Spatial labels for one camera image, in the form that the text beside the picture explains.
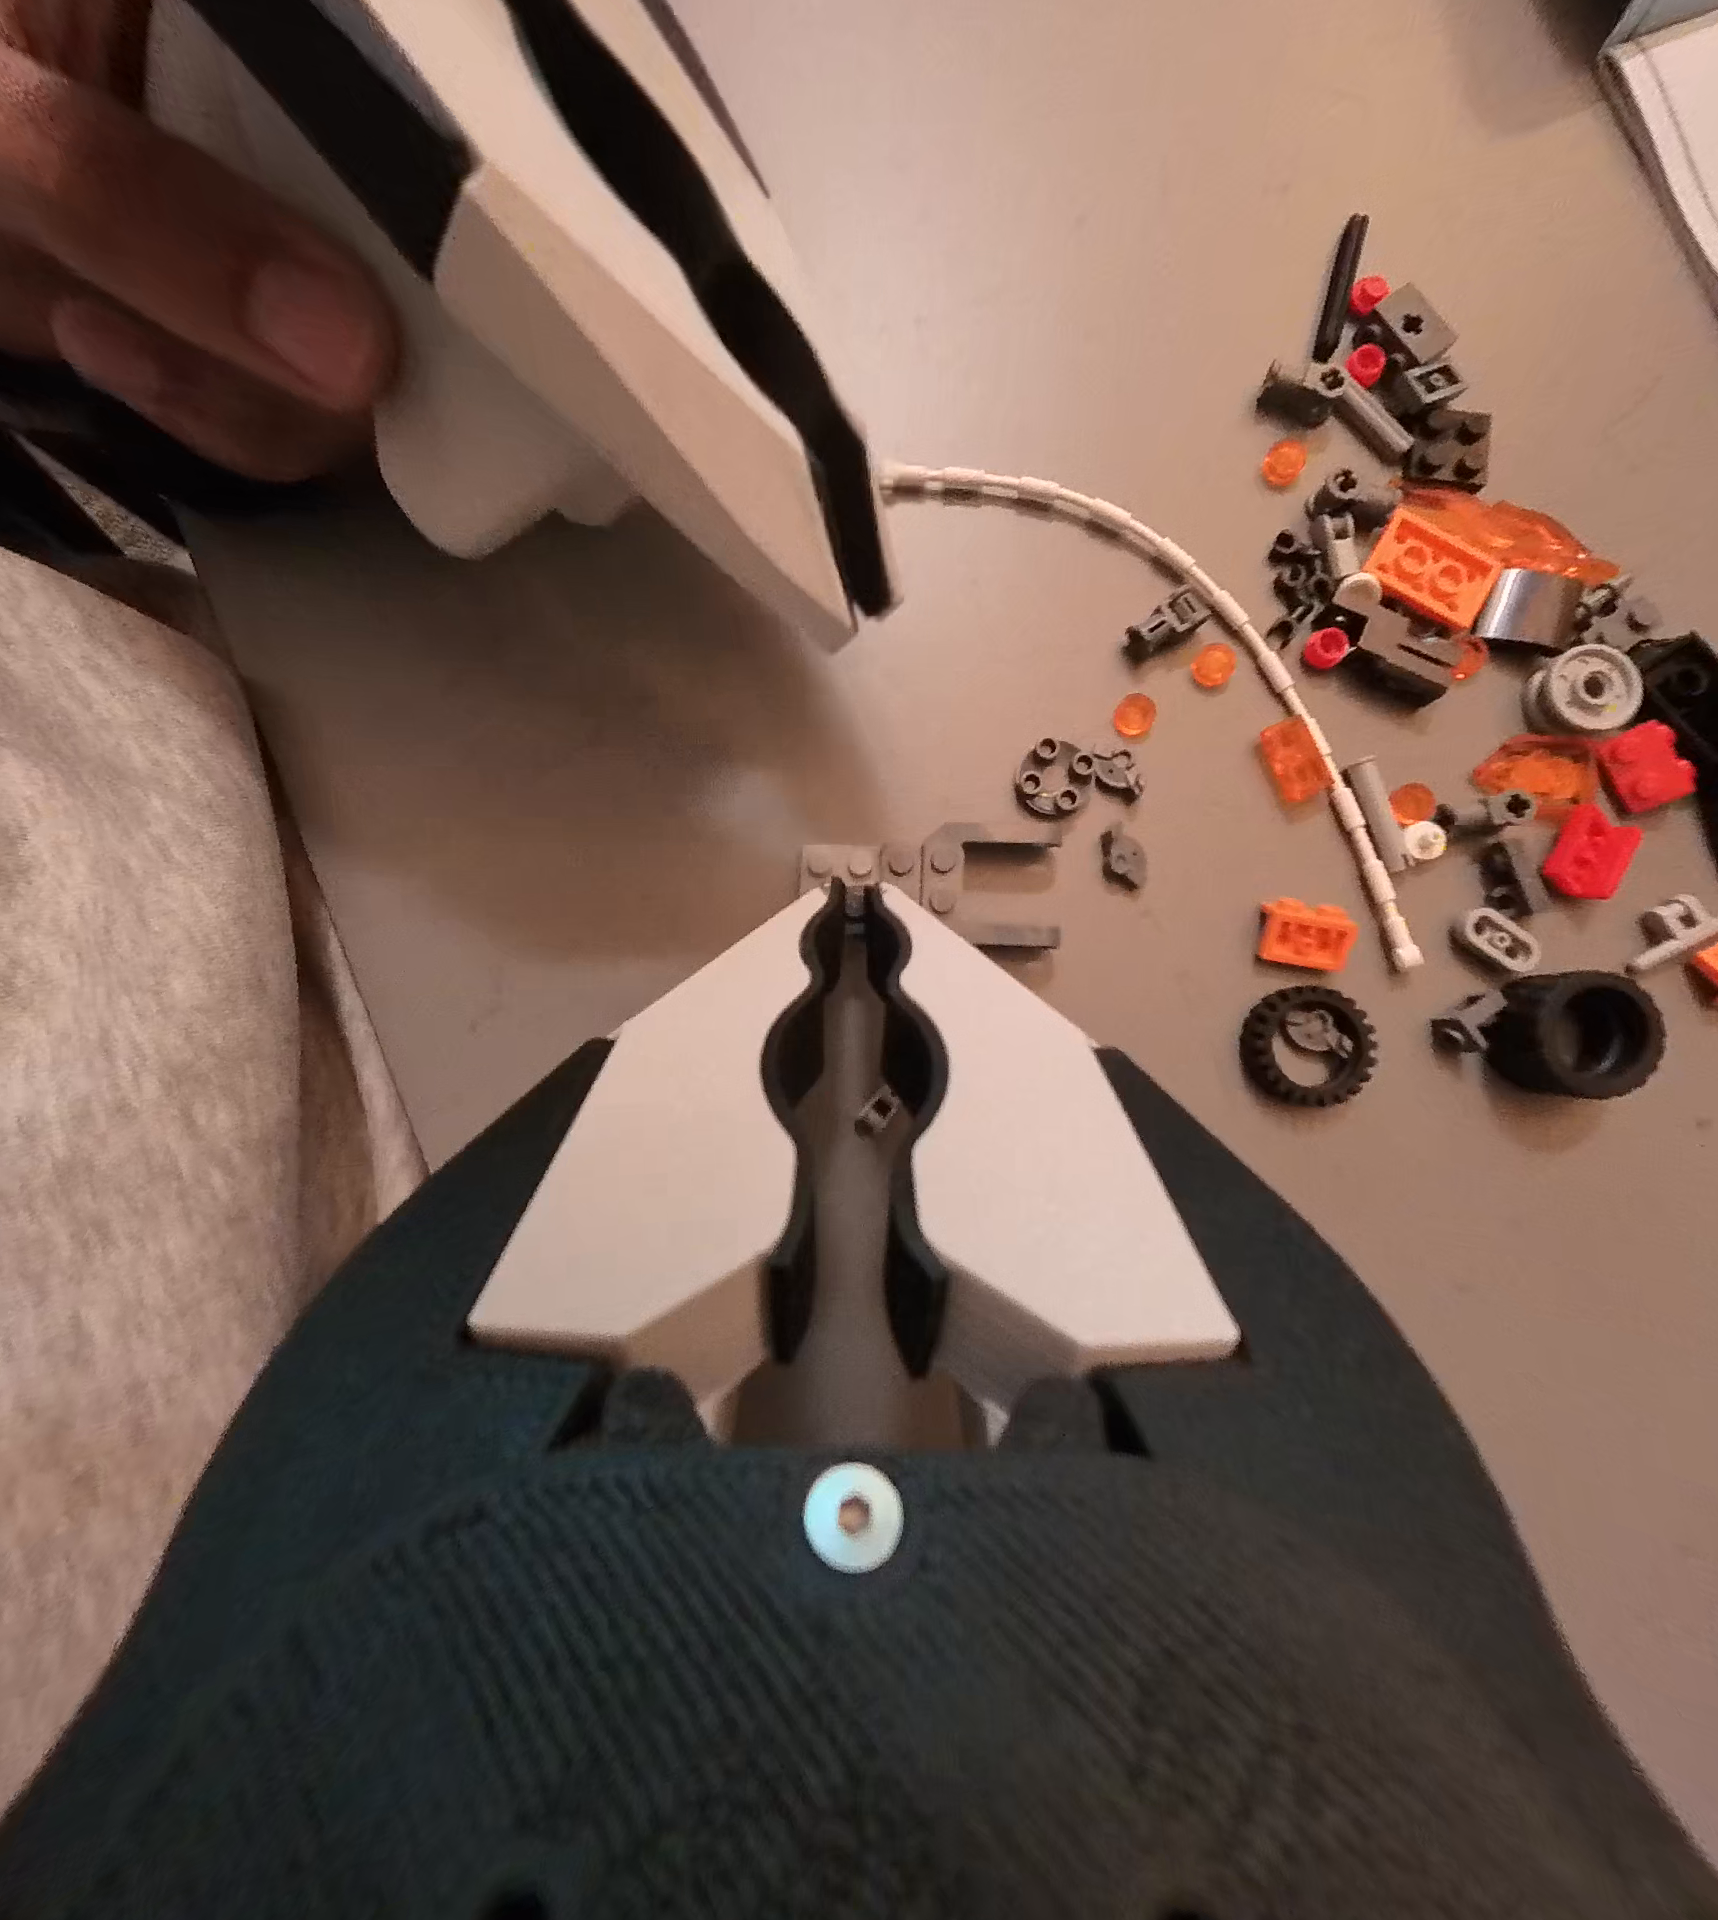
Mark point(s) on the pile of mixed lego pieces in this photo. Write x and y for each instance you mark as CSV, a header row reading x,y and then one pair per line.
x,y
1429,569

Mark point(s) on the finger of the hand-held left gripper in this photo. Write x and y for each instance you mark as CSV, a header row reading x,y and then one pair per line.
x,y
710,90
680,389

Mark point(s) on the small dark grey lego piece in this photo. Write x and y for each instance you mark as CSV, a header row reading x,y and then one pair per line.
x,y
1117,774
1124,859

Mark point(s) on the round orange lego stud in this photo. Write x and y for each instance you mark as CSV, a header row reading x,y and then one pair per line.
x,y
1135,715
1212,666

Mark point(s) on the grey lego cylinder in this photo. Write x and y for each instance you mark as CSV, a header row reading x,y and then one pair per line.
x,y
1368,792

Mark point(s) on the round dark grey lego plate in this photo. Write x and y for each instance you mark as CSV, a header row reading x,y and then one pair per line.
x,y
1051,774

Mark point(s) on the large black lego tyre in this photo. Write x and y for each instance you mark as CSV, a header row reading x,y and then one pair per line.
x,y
1526,1043

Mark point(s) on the person's grey clothing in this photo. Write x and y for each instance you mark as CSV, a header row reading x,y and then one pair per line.
x,y
78,1049

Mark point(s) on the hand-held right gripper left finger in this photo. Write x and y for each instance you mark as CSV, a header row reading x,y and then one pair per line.
x,y
618,1201

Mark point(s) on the grey oval lego link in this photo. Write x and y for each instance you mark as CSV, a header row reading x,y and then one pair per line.
x,y
1485,941

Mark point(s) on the transparent orange lego plate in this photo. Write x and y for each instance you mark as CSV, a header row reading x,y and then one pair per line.
x,y
1297,760

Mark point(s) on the dark grey lego connector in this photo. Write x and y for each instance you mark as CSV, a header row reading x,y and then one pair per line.
x,y
1161,625

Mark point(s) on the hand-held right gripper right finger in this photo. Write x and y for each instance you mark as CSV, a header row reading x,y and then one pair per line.
x,y
1068,1201

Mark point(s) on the person's left hand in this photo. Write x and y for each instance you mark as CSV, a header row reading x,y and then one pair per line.
x,y
123,226

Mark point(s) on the small black lego tyre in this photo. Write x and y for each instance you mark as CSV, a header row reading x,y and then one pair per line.
x,y
1258,1045

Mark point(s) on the small light grey lego clip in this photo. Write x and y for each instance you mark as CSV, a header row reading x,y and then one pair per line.
x,y
876,1109

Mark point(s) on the grey lego plate assembly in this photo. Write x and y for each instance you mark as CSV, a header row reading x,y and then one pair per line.
x,y
904,869

